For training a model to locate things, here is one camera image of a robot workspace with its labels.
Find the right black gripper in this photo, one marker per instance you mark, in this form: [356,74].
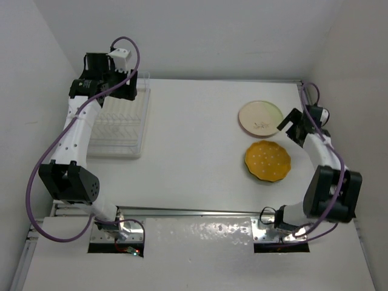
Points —
[294,117]

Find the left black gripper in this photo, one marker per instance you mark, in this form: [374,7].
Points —
[125,93]

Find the cream round plate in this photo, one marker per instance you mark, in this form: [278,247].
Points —
[260,118]

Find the orange dotted plate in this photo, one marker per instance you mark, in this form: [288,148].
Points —
[267,161]

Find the green dotted plate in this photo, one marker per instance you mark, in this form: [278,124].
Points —
[263,181]

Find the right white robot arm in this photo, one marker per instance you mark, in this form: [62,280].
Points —
[291,217]

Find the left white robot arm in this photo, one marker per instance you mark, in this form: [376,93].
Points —
[66,176]

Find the small green circuit board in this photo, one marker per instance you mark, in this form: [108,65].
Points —
[126,249]

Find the white foreground cover board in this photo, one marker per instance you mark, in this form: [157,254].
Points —
[201,254]

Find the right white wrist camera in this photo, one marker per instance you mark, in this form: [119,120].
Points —
[325,115]

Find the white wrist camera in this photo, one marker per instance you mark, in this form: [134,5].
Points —
[325,115]
[121,58]

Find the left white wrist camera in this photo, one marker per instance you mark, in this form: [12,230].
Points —
[121,58]

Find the white wire dish rack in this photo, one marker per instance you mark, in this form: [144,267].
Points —
[119,130]

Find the front aluminium frame rail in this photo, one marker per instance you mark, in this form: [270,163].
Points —
[60,209]

